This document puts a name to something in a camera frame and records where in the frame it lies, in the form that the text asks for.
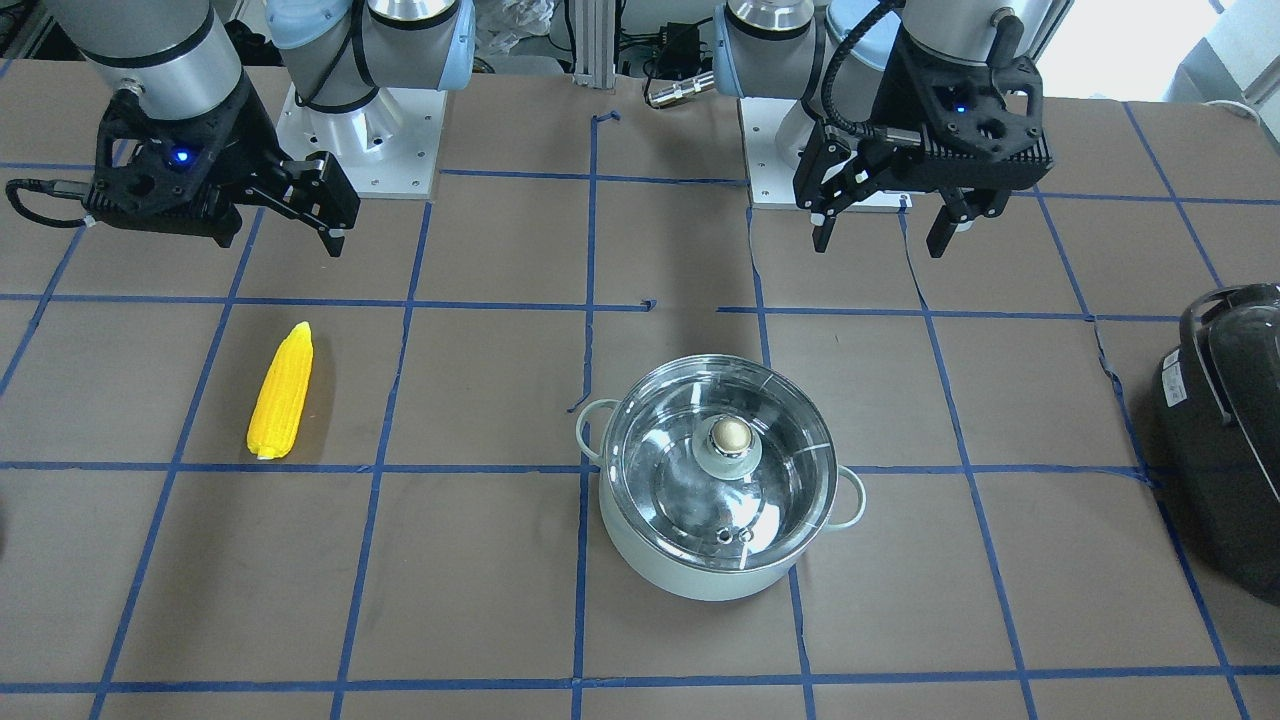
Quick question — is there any yellow corn cob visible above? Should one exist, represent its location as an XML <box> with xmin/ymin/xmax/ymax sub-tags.
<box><xmin>246</xmin><ymin>322</ymin><xmax>314</xmax><ymax>460</ymax></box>

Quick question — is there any pale green cooking pot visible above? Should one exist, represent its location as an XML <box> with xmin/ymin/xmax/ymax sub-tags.
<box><xmin>575</xmin><ymin>354</ymin><xmax>867</xmax><ymax>602</ymax></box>

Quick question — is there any aluminium frame post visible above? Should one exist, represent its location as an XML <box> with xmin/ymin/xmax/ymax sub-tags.
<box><xmin>566</xmin><ymin>0</ymin><xmax>618</xmax><ymax>92</ymax></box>

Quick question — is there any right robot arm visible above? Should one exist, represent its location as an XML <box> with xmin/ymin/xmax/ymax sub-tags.
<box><xmin>5</xmin><ymin>1</ymin><xmax>476</xmax><ymax>258</ymax></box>

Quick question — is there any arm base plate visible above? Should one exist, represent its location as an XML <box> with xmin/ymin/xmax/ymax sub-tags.
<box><xmin>739</xmin><ymin>97</ymin><xmax>911</xmax><ymax>213</ymax></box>
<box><xmin>276</xmin><ymin>87</ymin><xmax>451</xmax><ymax>200</ymax></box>

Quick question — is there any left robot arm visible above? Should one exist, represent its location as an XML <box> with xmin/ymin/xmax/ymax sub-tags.
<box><xmin>712</xmin><ymin>1</ymin><xmax>1055</xmax><ymax>258</ymax></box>

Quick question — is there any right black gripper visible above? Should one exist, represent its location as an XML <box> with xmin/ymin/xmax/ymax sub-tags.
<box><xmin>82</xmin><ymin>76</ymin><xmax>361</xmax><ymax>258</ymax></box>

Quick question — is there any black rice cooker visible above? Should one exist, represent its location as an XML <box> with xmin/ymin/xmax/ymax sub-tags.
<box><xmin>1155</xmin><ymin>283</ymin><xmax>1279</xmax><ymax>603</ymax></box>

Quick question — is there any glass pot lid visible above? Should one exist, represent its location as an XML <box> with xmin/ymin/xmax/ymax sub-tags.
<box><xmin>600</xmin><ymin>354</ymin><xmax>838</xmax><ymax>573</ymax></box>

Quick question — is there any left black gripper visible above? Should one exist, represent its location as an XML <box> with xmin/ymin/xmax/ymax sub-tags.
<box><xmin>794</xmin><ymin>40</ymin><xmax>1053</xmax><ymax>258</ymax></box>

